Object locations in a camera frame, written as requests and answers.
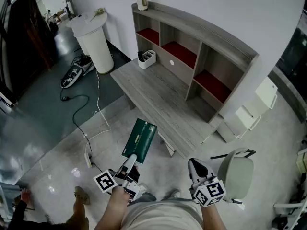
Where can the person's white shoe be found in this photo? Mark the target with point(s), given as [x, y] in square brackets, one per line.
[143, 188]
[174, 193]

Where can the grey wooden desk with shelves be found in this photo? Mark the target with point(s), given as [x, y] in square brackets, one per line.
[156, 92]

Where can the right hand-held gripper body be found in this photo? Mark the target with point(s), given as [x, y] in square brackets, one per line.
[211, 193]

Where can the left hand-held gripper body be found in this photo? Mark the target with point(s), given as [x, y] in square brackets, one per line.
[105, 181]

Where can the dark glass partition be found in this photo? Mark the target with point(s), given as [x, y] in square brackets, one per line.
[295, 54]

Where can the white low cabinet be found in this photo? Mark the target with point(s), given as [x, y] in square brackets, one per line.
[247, 121]

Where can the white and green box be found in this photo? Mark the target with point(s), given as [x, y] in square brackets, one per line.
[141, 140]

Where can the person's left white shoe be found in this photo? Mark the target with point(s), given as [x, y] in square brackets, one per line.
[143, 188]

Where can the grey-green chair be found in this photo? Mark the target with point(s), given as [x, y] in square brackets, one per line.
[236, 174]

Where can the white desk organizer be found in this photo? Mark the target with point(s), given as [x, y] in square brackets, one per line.
[147, 60]

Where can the white round ribbed pedestal table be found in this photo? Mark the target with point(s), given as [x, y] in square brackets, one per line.
[98, 49]

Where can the white power strip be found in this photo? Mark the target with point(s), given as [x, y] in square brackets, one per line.
[88, 160]

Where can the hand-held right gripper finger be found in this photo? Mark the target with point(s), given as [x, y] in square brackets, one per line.
[192, 169]
[202, 162]

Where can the person's left hand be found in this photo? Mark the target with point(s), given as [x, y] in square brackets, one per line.
[135, 175]

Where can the person's right forearm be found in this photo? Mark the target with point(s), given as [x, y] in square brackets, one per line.
[213, 217]

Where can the white box cabinet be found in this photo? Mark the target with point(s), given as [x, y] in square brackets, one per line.
[266, 92]

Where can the grey shelving unit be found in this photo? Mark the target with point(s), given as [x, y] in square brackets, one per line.
[192, 25]

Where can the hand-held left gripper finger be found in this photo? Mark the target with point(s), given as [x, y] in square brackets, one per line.
[129, 163]

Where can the person's torso in light shirt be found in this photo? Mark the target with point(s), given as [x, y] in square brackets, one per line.
[163, 214]

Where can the black and white floor device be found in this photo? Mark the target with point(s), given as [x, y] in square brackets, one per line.
[72, 75]

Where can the person's left forearm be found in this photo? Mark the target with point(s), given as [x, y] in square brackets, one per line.
[115, 207]

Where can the grey drawer unit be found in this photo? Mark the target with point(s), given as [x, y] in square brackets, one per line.
[226, 130]

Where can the pale artificial flower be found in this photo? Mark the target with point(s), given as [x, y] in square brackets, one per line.
[98, 13]

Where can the person's left leg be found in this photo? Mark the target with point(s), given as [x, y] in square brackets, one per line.
[146, 196]

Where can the person's leg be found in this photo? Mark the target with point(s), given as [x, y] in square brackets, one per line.
[78, 217]
[146, 196]

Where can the white metal frame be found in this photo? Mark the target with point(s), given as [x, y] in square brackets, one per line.
[287, 206]

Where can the black item in organizer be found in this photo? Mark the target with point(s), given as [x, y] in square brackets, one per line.
[140, 56]

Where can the person's right white shoe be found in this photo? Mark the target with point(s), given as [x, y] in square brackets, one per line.
[174, 193]

